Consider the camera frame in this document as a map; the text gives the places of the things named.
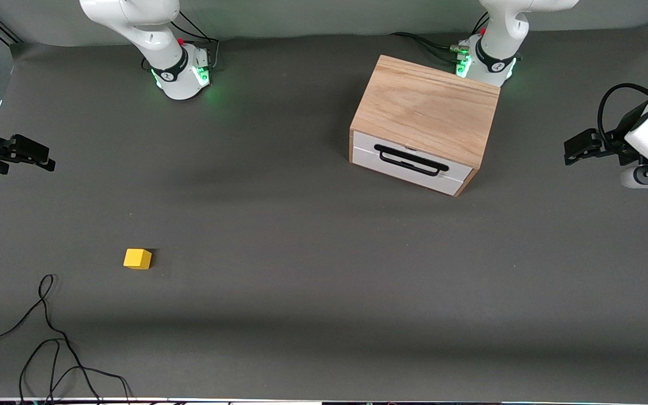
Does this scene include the yellow wooden block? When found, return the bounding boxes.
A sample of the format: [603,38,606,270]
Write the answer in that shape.
[123,249,152,270]

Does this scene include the white-fronted drawer with black handle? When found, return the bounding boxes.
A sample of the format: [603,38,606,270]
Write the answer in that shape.
[352,130,474,183]

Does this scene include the wooden drawer cabinet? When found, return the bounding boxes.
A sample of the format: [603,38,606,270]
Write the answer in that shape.
[349,55,501,197]

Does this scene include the grey table cover sheet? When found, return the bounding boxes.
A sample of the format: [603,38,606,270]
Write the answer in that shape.
[0,21,648,401]

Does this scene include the black frame strut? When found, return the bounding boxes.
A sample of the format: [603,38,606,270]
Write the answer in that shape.
[0,8,21,44]

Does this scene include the loose thin black cable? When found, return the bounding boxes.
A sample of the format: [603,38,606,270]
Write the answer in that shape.
[0,274,133,404]

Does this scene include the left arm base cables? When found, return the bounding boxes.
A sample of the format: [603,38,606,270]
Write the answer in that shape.
[390,12,491,64]

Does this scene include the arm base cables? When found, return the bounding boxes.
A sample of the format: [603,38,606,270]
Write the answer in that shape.
[390,12,491,64]
[169,10,221,73]

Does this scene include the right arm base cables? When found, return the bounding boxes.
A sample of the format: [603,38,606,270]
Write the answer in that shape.
[169,10,221,73]

